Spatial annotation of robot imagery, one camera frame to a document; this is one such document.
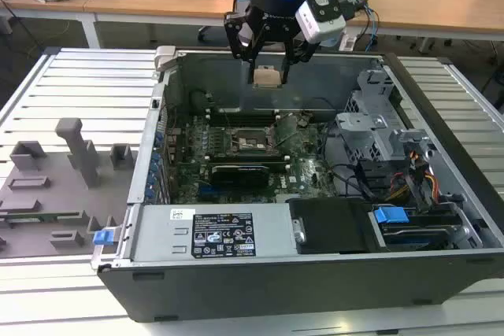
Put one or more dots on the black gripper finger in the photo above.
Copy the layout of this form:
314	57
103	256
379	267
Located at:
299	50
238	37

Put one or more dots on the square metal CPU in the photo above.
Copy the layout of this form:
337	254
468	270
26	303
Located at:
267	77

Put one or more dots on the black CPU socket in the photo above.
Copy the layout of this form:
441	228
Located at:
252	145

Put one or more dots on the blue expansion slot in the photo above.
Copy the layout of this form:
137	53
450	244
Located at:
208	193

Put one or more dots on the wooden desk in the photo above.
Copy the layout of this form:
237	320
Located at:
177	1
39	7

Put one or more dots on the silver metal drive cage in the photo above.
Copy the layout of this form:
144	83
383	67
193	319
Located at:
366	127

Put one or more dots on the black RAM stick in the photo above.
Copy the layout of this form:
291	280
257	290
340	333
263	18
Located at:
248	159

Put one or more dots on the green motherboard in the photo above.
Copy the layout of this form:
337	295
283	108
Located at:
307	178

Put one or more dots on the black graphics card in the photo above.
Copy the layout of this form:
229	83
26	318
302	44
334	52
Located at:
240	176

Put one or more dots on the black plastic shroud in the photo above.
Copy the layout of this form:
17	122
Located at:
330	226

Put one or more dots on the hard disk in blue carrier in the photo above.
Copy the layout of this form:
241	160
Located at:
391	216

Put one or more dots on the silver power supply with label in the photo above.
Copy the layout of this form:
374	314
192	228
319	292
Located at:
157	233

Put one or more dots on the grey parts rack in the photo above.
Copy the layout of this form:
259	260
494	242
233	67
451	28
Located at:
59	194

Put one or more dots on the blue plastic latch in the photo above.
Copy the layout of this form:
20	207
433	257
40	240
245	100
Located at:
102	237

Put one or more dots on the black open PC case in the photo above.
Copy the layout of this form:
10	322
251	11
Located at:
275	292

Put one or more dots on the green RAM stick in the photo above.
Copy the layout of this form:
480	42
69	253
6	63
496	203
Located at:
39	216

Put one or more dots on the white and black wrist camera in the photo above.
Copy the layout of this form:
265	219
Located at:
319	17

